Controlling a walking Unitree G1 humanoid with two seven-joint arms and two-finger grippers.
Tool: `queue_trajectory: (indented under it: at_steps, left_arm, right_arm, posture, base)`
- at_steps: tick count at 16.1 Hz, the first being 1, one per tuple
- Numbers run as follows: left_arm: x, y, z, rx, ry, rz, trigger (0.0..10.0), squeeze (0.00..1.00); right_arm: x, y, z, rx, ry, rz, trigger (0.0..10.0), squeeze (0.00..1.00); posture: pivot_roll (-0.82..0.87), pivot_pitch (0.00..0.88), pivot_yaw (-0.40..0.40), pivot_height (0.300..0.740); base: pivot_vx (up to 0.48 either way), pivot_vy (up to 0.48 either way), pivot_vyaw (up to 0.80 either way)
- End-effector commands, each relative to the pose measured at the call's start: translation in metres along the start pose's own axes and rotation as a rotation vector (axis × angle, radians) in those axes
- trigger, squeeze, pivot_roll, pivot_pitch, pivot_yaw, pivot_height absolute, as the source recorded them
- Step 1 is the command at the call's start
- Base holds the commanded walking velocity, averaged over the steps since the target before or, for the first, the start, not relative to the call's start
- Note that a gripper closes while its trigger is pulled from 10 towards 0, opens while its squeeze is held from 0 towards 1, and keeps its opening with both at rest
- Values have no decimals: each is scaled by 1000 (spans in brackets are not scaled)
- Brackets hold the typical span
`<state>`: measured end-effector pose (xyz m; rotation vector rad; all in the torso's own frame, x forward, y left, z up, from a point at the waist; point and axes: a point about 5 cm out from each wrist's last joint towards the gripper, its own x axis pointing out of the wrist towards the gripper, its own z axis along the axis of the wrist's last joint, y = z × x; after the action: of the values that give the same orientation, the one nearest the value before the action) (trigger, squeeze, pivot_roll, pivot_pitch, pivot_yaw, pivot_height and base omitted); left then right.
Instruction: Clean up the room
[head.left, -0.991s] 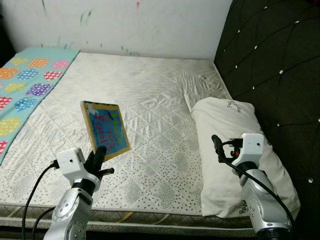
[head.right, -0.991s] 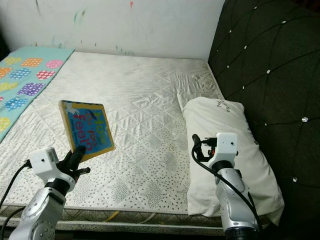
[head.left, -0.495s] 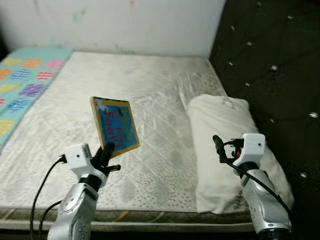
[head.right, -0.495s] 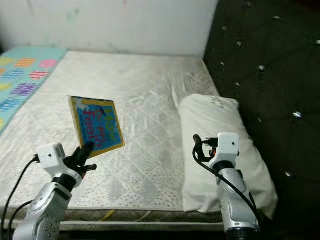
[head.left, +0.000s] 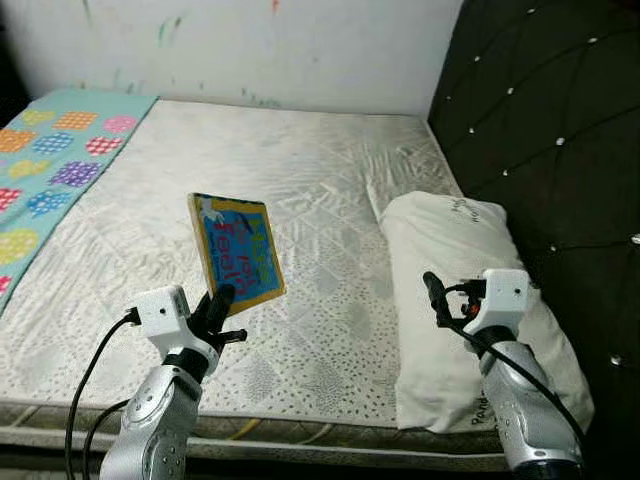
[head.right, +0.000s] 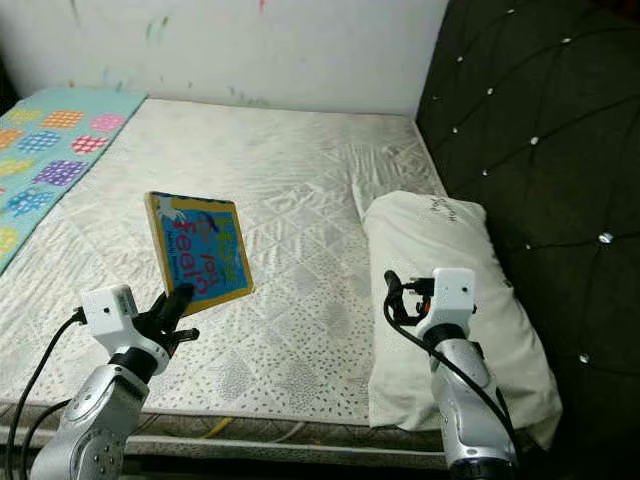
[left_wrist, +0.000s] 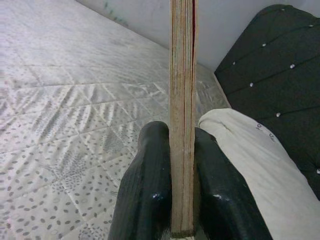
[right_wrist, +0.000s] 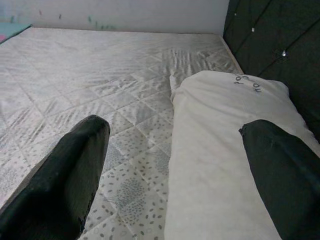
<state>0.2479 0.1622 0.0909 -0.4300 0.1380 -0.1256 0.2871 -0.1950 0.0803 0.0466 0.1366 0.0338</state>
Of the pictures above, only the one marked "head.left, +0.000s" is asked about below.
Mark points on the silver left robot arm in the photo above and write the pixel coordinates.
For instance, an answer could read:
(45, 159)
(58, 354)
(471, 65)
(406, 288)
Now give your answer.
(150, 430)

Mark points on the teal blanket with colourful shapes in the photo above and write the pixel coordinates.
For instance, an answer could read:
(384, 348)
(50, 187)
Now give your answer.
(60, 150)

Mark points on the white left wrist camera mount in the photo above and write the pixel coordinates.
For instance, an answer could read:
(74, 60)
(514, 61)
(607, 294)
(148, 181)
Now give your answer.
(165, 312)

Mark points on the yellow blue children's book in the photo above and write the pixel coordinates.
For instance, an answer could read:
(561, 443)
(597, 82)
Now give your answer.
(240, 250)

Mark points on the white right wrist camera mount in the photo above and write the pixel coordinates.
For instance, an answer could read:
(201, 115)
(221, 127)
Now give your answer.
(503, 295)

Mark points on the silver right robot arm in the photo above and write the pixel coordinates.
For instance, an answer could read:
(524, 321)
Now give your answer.
(525, 410)

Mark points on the black tufted headboard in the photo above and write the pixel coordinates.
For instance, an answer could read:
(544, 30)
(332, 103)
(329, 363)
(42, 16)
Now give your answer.
(550, 120)

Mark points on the white quilted mattress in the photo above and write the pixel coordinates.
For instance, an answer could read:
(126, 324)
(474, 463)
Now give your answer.
(300, 170)

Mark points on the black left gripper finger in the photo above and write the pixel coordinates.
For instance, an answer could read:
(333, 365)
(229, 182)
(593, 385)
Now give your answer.
(203, 310)
(224, 305)

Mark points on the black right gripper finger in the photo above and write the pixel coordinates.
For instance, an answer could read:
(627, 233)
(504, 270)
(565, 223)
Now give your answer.
(434, 295)

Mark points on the white pillow with black lettering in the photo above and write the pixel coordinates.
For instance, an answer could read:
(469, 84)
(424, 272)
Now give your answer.
(430, 380)

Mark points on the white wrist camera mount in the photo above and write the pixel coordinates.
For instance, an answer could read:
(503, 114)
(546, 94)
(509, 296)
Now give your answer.
(165, 312)
(503, 295)

